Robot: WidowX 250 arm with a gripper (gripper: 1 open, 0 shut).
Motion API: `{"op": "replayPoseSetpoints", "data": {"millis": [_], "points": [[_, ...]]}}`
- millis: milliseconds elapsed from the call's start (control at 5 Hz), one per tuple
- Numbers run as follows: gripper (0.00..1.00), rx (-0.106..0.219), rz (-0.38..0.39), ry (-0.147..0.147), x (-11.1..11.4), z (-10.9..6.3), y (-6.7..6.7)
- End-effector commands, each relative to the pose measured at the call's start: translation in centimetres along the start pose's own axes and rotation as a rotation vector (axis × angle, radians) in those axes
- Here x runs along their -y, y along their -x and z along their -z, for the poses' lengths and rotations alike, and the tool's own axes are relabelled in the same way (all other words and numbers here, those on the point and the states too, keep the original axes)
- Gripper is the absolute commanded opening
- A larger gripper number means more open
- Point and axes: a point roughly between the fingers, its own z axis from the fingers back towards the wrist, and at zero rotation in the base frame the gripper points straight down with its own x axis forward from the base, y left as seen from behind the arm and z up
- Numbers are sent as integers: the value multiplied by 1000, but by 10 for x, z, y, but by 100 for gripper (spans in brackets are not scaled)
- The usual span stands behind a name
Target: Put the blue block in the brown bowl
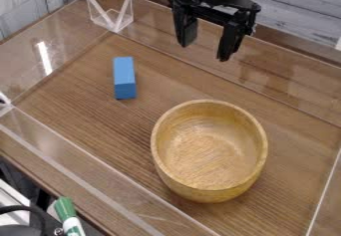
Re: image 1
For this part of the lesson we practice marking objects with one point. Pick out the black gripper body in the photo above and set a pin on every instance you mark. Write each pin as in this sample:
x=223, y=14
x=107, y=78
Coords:
x=216, y=11

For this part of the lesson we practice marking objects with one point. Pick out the blue rectangular block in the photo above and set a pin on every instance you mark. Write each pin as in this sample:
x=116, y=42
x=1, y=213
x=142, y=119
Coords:
x=124, y=78

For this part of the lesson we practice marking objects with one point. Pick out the green capped marker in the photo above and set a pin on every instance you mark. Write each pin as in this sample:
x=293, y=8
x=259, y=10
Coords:
x=65, y=212

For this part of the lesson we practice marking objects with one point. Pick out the brown wooden bowl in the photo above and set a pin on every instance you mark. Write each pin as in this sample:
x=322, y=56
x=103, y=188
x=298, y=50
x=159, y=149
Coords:
x=208, y=147

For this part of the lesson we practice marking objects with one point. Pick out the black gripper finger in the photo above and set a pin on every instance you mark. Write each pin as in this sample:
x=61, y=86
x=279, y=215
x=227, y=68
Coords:
x=184, y=27
x=236, y=27

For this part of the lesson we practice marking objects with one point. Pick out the clear acrylic corner bracket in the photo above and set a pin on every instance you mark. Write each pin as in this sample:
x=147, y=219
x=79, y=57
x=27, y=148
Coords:
x=113, y=20

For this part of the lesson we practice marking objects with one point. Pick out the clear acrylic tray wall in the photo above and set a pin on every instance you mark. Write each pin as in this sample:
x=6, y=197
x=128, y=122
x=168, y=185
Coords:
x=116, y=204

